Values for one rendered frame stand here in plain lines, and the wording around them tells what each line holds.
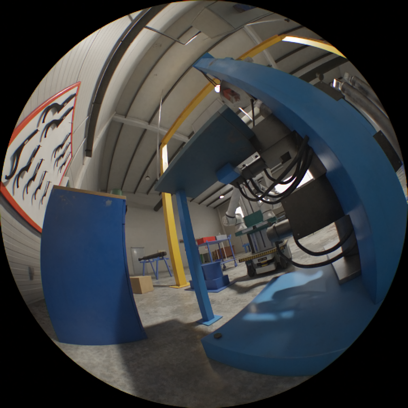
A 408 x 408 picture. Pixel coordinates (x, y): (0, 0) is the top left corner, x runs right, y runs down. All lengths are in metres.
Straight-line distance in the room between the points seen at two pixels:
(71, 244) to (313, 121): 1.16
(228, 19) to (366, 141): 0.71
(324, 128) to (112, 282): 1.10
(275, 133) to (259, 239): 1.65
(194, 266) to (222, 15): 1.39
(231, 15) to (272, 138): 0.72
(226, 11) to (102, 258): 1.37
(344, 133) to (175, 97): 6.90
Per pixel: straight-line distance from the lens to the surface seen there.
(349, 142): 0.46
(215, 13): 0.80
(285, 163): 1.02
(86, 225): 0.84
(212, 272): 1.76
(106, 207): 0.88
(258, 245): 2.07
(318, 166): 0.88
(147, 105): 7.07
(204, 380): 0.58
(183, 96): 7.10
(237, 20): 0.83
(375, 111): 2.03
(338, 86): 2.28
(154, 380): 0.63
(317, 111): 0.51
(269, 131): 0.79
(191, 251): 0.86
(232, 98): 1.55
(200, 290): 0.88
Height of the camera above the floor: 0.46
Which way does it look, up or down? 24 degrees up
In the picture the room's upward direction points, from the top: 14 degrees counter-clockwise
